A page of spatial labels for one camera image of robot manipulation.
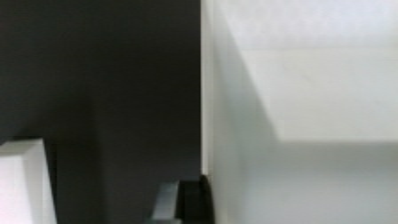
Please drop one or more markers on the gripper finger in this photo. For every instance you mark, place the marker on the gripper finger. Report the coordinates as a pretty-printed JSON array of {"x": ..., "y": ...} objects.
[{"x": 183, "y": 205}]

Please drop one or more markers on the large white drawer cabinet box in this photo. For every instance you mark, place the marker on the large white drawer cabinet box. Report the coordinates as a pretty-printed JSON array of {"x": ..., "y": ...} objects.
[{"x": 300, "y": 110}]

